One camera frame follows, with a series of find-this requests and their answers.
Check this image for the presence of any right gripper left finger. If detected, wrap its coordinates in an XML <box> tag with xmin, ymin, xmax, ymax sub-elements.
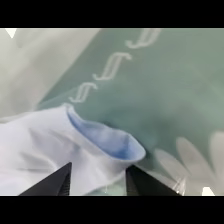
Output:
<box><xmin>19</xmin><ymin>161</ymin><xmax>73</xmax><ymax>197</ymax></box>

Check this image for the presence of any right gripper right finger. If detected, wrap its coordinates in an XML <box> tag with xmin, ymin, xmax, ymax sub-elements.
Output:
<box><xmin>125</xmin><ymin>164</ymin><xmax>179</xmax><ymax>197</ymax></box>

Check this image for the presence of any pale blue shirt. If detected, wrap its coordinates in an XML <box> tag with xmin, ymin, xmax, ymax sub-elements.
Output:
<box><xmin>0</xmin><ymin>102</ymin><xmax>147</xmax><ymax>197</ymax></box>

